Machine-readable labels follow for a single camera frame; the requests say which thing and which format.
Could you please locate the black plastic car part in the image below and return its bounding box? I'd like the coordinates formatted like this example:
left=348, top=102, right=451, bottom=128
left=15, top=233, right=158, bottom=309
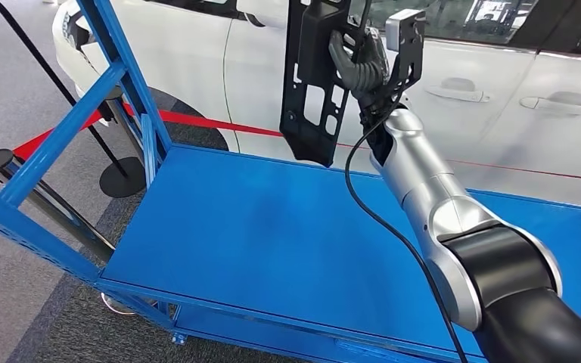
left=279, top=0, right=373, bottom=169

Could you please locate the red barrier belt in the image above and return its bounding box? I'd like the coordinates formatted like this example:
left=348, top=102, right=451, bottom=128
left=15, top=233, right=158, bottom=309
left=12, top=102, right=581, bottom=185

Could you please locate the white car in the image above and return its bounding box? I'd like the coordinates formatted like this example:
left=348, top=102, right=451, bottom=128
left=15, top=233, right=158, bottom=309
left=52, top=0, right=581, bottom=207

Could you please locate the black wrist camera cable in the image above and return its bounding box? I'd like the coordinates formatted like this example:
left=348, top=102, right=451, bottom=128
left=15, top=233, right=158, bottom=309
left=343, top=95, right=472, bottom=363

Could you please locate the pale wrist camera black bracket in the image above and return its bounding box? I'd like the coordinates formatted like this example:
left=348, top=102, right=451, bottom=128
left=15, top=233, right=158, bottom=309
left=384, top=8, right=427, bottom=104

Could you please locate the blue steel shelf rack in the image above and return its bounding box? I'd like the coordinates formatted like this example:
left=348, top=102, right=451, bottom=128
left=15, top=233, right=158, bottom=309
left=0, top=0, right=581, bottom=363

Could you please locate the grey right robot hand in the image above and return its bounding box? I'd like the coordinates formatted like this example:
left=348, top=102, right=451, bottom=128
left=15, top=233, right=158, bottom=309
left=328, top=27, right=390, bottom=76

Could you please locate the chrome stanchion post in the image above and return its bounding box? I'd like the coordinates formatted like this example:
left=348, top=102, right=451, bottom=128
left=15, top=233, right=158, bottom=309
left=97, top=85, right=147, bottom=169
left=0, top=148, right=138, bottom=317

